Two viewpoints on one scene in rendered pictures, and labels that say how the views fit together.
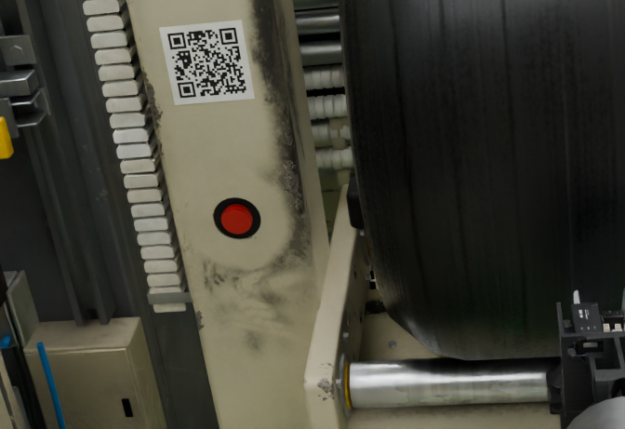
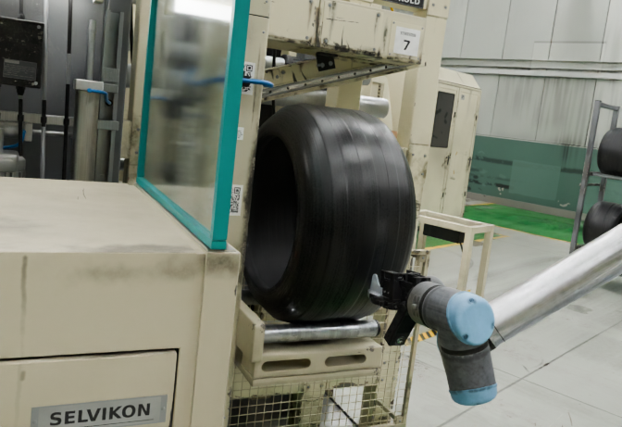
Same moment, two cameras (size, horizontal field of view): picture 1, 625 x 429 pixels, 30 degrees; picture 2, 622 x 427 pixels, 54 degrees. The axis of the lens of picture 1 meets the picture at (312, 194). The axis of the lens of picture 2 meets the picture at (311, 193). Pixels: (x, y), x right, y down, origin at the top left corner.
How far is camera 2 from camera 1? 83 cm
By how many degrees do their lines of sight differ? 40
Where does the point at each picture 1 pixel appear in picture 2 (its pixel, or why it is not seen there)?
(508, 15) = (364, 182)
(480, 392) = (307, 333)
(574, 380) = (395, 288)
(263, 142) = (238, 233)
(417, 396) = (286, 336)
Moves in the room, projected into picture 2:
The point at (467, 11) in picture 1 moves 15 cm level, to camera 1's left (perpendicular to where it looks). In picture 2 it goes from (353, 180) to (299, 178)
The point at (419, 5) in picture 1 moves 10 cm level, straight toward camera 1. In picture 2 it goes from (340, 176) to (364, 183)
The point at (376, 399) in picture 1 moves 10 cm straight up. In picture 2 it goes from (271, 337) to (276, 297)
